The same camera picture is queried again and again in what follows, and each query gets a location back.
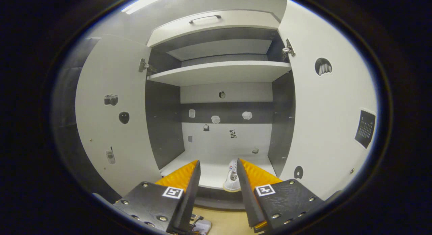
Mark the metal door hinge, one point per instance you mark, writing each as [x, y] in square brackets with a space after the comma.
[145, 66]
[288, 49]

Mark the white shoe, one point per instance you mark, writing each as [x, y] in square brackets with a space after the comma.
[204, 227]
[232, 181]

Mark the metal right door hinge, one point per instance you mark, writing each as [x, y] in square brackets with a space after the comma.
[288, 49]

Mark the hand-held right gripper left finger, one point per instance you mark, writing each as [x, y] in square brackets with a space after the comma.
[189, 198]

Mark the white shoe cabinet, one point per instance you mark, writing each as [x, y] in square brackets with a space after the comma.
[219, 140]

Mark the white cabinet door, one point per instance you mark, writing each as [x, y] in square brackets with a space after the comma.
[108, 137]
[324, 120]

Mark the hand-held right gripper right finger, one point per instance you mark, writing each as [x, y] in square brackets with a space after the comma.
[248, 198]

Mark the white cabinet drawer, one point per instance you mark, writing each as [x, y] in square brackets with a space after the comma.
[216, 27]

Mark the white cabinet shelf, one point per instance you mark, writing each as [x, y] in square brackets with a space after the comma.
[219, 73]

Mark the metal left door hinge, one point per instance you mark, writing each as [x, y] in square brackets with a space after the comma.
[145, 66]

